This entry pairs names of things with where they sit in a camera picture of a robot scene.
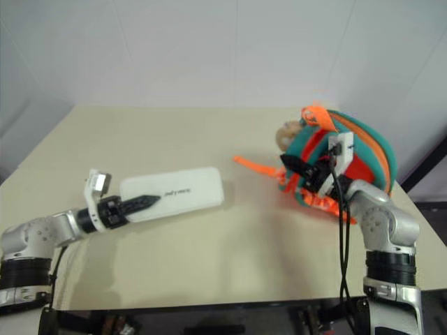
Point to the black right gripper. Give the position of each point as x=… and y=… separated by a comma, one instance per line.
x=318, y=173

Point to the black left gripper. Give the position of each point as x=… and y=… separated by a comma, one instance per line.
x=112, y=212

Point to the white rectangular box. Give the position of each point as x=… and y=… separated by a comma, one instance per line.
x=188, y=190

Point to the orange and teal backpack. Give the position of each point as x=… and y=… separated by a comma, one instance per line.
x=366, y=157

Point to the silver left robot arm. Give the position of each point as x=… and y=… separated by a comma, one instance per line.
x=38, y=234

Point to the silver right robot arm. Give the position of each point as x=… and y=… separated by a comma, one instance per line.
x=387, y=223

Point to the beige plush backpack pendant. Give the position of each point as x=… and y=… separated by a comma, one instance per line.
x=288, y=134

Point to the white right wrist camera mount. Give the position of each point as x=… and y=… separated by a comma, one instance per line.
x=344, y=150

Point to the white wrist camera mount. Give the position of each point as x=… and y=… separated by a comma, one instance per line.
x=344, y=150
x=93, y=188

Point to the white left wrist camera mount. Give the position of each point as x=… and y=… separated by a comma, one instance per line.
x=93, y=188

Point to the black metal frame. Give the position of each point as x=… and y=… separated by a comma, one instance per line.
x=427, y=164

